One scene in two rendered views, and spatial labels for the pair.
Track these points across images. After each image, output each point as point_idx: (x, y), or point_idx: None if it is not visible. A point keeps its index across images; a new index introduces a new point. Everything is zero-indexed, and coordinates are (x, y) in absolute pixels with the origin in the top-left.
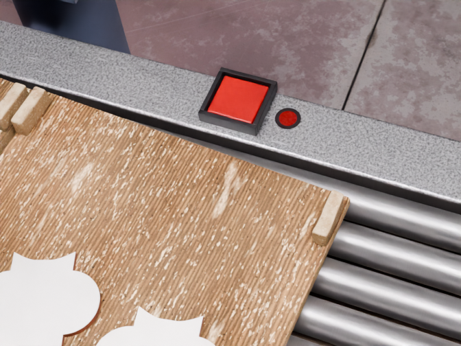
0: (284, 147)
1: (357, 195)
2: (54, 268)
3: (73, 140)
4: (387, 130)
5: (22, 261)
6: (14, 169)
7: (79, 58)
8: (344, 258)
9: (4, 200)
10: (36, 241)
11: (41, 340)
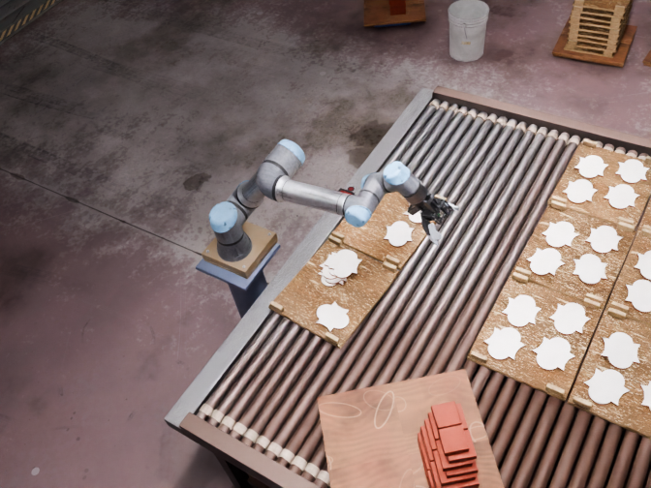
0: (359, 190)
1: None
2: (389, 229)
3: (349, 228)
4: (359, 170)
5: (387, 236)
6: (356, 241)
7: (315, 232)
8: None
9: (365, 243)
10: (380, 235)
11: (410, 231)
